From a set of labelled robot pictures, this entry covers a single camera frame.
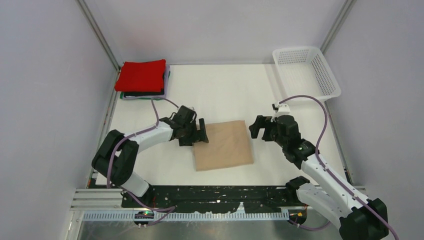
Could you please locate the red folded t shirt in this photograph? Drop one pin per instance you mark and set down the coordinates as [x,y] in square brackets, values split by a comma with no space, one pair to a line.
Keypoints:
[141,77]

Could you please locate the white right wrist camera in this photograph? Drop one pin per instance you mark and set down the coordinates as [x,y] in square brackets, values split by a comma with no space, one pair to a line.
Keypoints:
[280,109]

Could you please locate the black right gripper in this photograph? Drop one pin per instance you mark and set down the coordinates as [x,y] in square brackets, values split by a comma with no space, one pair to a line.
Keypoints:
[262,122]

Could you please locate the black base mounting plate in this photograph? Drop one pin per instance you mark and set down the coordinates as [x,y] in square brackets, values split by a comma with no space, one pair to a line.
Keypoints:
[216,199]

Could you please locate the white slotted cable duct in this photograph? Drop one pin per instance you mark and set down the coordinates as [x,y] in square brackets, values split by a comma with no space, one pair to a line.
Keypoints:
[147,215]

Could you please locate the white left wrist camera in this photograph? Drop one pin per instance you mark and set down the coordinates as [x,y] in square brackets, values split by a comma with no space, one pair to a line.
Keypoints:
[186,108]

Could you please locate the white plastic laundry basket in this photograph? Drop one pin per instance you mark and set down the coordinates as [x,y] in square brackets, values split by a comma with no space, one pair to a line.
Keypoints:
[303,70]

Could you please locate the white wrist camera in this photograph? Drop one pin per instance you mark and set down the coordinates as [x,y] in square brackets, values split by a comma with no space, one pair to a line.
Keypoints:
[280,109]
[186,108]

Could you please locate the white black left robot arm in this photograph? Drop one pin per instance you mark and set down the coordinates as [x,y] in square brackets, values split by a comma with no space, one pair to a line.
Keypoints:
[116,157]

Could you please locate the beige t shirt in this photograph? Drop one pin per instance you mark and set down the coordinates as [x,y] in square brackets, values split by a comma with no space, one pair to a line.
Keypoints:
[228,146]

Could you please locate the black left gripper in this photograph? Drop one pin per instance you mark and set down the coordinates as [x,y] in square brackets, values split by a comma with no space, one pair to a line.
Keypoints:
[198,136]

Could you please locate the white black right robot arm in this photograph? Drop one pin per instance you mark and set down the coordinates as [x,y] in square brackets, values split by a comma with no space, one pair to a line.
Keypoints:
[354,214]

